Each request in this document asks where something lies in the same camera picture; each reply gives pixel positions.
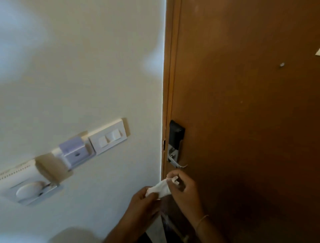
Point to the person's right thumb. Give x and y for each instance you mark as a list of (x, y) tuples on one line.
[(172, 186)]

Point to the white key card holder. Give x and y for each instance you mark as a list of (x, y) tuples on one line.
[(75, 151)]

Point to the white sticker on door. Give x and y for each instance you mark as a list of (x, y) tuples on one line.
[(318, 52)]

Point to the black silver electronic door lock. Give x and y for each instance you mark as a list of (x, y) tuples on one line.
[(175, 140)]

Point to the white wall control panel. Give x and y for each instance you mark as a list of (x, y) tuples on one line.
[(15, 177)]

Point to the white tissue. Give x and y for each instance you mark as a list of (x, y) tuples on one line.
[(161, 188)]

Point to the person's right hand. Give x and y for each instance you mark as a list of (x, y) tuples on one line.
[(187, 195)]

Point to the brown wooden door frame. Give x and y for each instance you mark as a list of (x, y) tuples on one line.
[(171, 62)]

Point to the brown wooden door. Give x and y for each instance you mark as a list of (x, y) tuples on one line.
[(245, 105)]

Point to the person's right forearm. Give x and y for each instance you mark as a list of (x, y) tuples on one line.
[(208, 231)]

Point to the white round dial knob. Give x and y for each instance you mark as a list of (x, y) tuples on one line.
[(28, 190)]

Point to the person's left forearm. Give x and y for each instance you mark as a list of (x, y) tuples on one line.
[(122, 232)]

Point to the person's left hand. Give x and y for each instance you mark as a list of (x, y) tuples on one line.
[(141, 207)]

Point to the person's left thumb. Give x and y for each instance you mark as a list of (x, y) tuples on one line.
[(140, 193)]

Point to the white double light switch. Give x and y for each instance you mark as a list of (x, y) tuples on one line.
[(108, 137)]

